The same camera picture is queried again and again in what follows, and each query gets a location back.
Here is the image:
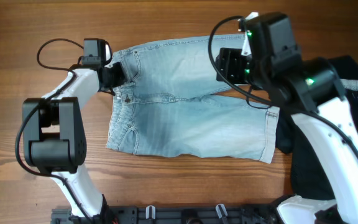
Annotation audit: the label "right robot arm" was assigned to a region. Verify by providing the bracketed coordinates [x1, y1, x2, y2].
[210, 12, 358, 223]

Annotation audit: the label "black shorts pile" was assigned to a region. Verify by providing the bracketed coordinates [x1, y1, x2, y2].
[275, 55, 358, 200]

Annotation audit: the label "left white rail clip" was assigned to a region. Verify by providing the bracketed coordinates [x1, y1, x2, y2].
[145, 205, 156, 220]

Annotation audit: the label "right white rail clip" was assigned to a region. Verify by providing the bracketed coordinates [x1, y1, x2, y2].
[215, 203, 227, 220]

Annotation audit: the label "light blue denim shorts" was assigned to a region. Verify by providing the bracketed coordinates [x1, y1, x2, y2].
[106, 34, 279, 163]

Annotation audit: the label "right black camera cable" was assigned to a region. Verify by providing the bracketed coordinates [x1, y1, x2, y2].
[208, 15, 358, 194]

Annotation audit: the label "white rail clip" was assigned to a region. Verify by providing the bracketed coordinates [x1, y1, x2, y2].
[145, 205, 156, 220]
[215, 203, 227, 220]

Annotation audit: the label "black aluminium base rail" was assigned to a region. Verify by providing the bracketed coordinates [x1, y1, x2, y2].
[50, 203, 282, 224]

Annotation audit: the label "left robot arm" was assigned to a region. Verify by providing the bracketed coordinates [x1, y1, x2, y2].
[15, 62, 126, 223]

